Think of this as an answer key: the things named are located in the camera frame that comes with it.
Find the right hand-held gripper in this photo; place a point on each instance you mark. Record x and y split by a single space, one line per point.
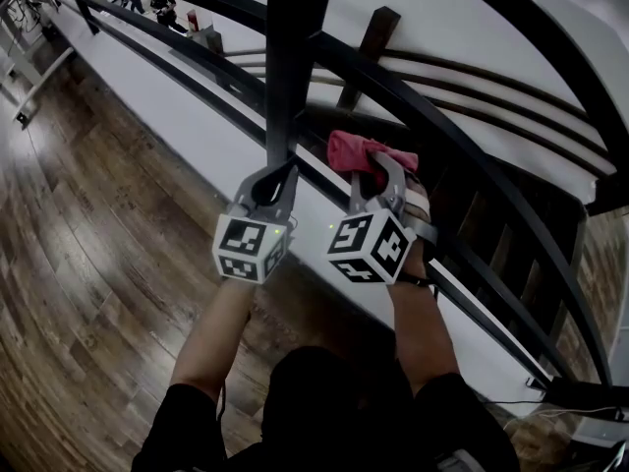
373 244

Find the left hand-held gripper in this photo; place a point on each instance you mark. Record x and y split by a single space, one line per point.
241 239

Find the red cloth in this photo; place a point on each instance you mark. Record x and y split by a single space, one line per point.
349 153

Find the person's right forearm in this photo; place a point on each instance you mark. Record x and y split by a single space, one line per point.
422 332

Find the person's left forearm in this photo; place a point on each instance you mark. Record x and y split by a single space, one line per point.
216 332

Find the person's right hand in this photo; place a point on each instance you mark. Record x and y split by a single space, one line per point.
420 214

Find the black wristband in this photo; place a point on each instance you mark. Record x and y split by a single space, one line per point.
417 280

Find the dark wooden staircase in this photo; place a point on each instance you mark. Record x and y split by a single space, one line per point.
491 224

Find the dark wooden stair rails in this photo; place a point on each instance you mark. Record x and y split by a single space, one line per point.
491 77

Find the small red stand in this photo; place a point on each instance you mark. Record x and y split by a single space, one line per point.
193 20

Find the person's black clothing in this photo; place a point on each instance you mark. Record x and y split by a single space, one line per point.
334 411

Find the grey waist bag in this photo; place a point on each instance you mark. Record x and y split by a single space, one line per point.
462 462

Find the red top table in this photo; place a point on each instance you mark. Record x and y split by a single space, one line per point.
29 42

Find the short dark wooden post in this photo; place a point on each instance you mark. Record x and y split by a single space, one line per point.
373 42

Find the tall dark wooden post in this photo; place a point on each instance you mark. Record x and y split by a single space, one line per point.
609 190

